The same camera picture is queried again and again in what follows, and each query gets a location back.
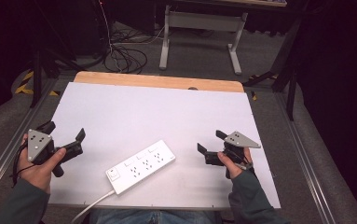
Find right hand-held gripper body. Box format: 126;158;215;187
204;130;262;180

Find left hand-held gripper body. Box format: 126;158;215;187
26;128;84;178

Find white power strip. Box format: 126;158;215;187
105;139;177;196

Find person's right hand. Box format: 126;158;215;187
216;147;254;180

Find person's left hand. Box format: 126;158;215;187
17;133;68;194

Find black metal stand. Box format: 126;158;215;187
26;0;86;109
241;17;306;121

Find person's legs in jeans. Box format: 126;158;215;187
88;208;218;224

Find aluminium rail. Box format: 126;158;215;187
273;92;338;224
0;77;60;202

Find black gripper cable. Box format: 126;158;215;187
10;141;37;189

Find white power strip cable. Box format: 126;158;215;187
70;189;117;224

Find black cables on floor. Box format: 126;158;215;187
103;18;168;75

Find white red hanging cable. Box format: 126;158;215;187
97;0;121;73

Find white metal desk frame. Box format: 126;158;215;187
158;4;249;77

